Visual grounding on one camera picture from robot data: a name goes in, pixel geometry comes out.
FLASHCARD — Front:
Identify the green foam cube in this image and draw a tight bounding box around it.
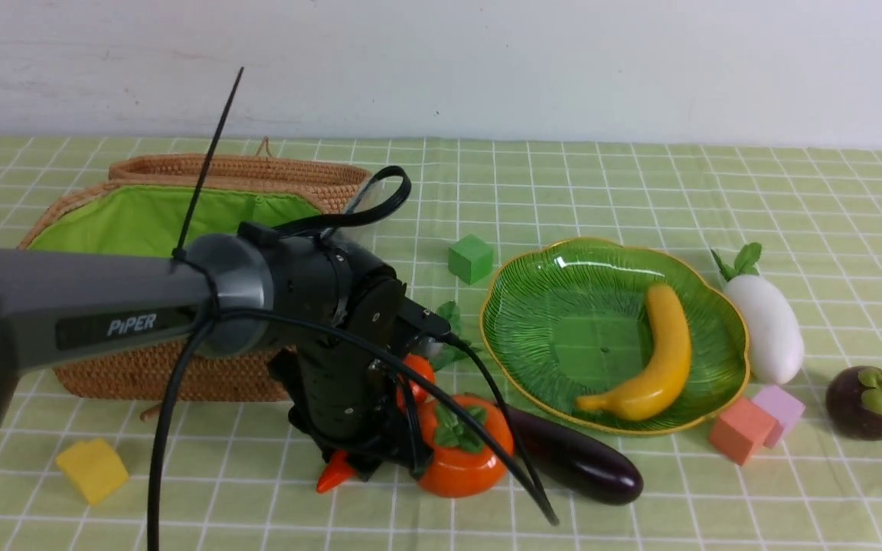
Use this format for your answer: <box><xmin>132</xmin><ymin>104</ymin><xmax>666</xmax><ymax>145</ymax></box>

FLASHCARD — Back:
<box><xmin>447</xmin><ymin>234</ymin><xmax>495</xmax><ymax>285</ymax></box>

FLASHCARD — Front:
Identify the pink foam cube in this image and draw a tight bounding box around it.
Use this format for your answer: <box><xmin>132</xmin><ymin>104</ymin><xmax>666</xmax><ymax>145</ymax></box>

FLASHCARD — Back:
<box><xmin>752</xmin><ymin>385</ymin><xmax>805</xmax><ymax>448</ymax></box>

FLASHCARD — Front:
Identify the orange foam cube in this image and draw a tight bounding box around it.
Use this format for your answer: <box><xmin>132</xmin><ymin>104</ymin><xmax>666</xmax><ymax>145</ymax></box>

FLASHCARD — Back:
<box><xmin>708</xmin><ymin>397</ymin><xmax>777</xmax><ymax>466</ymax></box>

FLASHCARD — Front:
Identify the black left zip tie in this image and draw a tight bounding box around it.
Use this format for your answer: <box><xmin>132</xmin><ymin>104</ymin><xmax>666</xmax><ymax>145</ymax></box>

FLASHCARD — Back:
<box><xmin>171</xmin><ymin>66</ymin><xmax>245</xmax><ymax>262</ymax></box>

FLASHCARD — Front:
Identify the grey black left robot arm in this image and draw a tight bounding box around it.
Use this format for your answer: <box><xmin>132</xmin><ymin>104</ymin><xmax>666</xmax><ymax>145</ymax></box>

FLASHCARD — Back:
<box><xmin>0</xmin><ymin>231</ymin><xmax>435</xmax><ymax>478</ymax></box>

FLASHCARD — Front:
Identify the purple toy mangosteen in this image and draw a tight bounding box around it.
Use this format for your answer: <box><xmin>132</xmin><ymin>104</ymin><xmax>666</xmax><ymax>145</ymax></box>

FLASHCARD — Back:
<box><xmin>825</xmin><ymin>366</ymin><xmax>882</xmax><ymax>442</ymax></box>

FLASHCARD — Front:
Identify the yellow toy banana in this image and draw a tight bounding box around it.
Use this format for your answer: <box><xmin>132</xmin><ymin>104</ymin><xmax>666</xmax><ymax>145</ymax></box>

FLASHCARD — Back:
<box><xmin>574</xmin><ymin>283</ymin><xmax>693</xmax><ymax>422</ymax></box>

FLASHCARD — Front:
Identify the green leaf-shaped glass plate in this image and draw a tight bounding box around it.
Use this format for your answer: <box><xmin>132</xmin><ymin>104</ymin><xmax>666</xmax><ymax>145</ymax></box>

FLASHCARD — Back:
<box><xmin>479</xmin><ymin>237</ymin><xmax>750</xmax><ymax>436</ymax></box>

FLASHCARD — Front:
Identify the yellow foam block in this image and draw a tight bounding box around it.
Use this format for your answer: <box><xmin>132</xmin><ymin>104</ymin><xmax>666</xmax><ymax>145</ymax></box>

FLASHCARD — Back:
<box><xmin>55</xmin><ymin>437</ymin><xmax>130</xmax><ymax>506</ymax></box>

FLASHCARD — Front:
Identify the orange toy persimmon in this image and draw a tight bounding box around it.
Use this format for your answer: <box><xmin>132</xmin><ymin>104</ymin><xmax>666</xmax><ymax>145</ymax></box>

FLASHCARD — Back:
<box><xmin>419</xmin><ymin>394</ymin><xmax>515</xmax><ymax>498</ymax></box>

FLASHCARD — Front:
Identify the woven wicker basket green lining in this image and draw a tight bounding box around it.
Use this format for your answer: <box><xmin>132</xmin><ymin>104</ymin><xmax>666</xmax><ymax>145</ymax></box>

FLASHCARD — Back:
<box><xmin>18</xmin><ymin>181</ymin><xmax>335</xmax><ymax>403</ymax></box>

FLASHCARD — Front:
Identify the white toy radish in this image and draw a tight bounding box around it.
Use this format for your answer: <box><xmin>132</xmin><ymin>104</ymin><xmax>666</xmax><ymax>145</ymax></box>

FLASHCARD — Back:
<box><xmin>710</xmin><ymin>242</ymin><xmax>805</xmax><ymax>385</ymax></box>

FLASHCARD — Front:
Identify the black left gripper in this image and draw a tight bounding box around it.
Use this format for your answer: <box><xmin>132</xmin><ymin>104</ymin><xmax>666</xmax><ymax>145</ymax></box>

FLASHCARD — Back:
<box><xmin>269</xmin><ymin>341</ymin><xmax>433</xmax><ymax>481</ymax></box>

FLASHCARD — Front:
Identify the dark purple toy eggplant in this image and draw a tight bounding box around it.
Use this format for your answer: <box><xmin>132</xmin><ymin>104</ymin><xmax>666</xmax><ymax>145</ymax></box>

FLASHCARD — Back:
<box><xmin>505</xmin><ymin>406</ymin><xmax>644</xmax><ymax>506</ymax></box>

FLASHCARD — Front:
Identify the orange toy carrot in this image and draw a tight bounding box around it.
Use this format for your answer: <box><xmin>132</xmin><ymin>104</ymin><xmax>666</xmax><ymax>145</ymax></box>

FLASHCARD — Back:
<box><xmin>315</xmin><ymin>300</ymin><xmax>480</xmax><ymax>494</ymax></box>

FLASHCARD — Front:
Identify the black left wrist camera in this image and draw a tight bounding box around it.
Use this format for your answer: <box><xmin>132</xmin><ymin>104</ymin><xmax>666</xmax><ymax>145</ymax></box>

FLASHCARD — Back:
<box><xmin>389</xmin><ymin>297</ymin><xmax>452</xmax><ymax>352</ymax></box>

